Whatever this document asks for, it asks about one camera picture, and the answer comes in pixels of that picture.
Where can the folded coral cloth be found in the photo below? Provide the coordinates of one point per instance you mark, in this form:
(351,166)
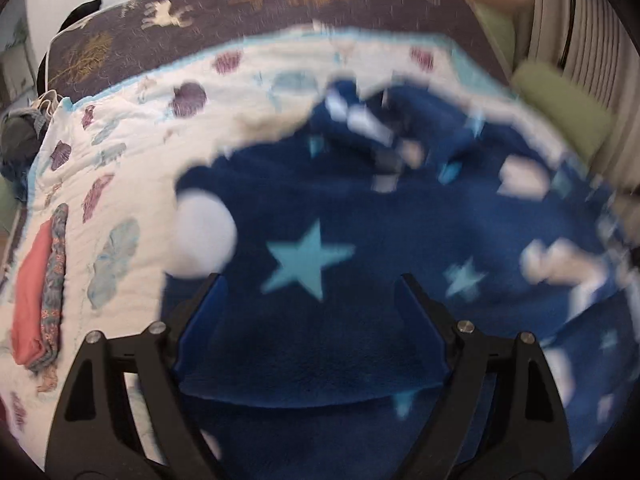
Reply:
(32,300)

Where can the blue star print fleece garment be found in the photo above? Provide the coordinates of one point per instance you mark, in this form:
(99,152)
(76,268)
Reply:
(325,190)

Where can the white shell print quilt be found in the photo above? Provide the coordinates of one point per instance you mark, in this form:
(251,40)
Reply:
(150,125)

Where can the dark clothes pile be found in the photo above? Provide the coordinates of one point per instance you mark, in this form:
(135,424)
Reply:
(20,140)

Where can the large green pillow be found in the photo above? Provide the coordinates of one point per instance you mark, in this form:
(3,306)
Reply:
(560,100)

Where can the small green pillow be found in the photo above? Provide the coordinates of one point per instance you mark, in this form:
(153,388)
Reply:
(500,35)

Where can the dark deer print bedspread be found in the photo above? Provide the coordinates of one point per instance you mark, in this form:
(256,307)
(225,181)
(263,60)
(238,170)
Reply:
(250,20)

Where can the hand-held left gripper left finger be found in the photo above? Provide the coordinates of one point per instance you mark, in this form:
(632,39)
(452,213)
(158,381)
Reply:
(207,305)

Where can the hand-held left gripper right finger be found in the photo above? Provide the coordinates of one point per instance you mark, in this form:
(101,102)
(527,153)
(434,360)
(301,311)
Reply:
(415,310)

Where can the white pleated curtain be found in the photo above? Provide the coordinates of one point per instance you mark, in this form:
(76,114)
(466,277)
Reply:
(590,35)

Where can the folded floral patterned cloth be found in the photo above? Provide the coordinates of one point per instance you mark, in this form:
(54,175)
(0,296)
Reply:
(56,270)

